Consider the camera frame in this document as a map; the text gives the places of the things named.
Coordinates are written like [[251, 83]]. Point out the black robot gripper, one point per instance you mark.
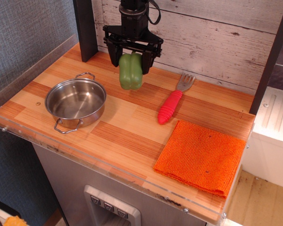
[[133, 34]]

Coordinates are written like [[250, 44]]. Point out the green toy bell pepper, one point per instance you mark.
[[130, 71]]

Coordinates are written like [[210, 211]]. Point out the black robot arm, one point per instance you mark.
[[140, 4]]

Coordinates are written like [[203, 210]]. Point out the stainless steel pot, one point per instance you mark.
[[76, 103]]

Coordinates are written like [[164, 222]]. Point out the orange folded cloth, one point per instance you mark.
[[201, 157]]

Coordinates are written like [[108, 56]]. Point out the grey toy fridge cabinet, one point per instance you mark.
[[95, 194]]

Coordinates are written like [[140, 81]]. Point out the white toy sink unit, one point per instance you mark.
[[263, 156]]

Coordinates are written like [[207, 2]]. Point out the yellow black object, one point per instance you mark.
[[14, 221]]

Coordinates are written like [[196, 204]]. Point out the dark left shelf post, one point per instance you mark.
[[85, 28]]

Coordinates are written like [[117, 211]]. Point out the dark shelf post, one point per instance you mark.
[[85, 28], [267, 72]]

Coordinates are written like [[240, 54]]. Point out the red handled toy fork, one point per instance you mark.
[[168, 108]]

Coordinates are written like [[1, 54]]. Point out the clear acrylic guard rail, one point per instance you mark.
[[123, 152]]

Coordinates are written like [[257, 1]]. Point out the dark right shelf post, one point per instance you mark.
[[267, 72]]

